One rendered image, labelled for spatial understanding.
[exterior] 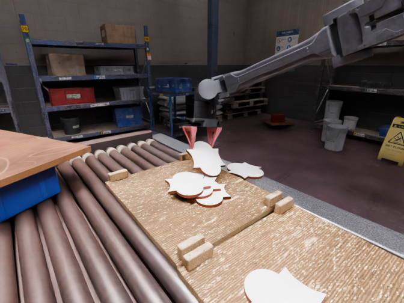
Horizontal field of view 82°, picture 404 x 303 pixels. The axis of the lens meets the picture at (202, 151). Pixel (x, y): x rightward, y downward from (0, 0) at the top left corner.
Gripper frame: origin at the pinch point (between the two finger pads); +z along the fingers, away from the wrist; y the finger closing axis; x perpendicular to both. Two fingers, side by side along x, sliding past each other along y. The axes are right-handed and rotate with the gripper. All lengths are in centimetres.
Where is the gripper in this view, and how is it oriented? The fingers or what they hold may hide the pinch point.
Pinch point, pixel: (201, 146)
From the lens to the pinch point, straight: 77.1
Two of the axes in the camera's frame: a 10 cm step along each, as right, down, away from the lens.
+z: -0.3, 9.9, 1.0
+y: 8.7, -0.2, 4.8
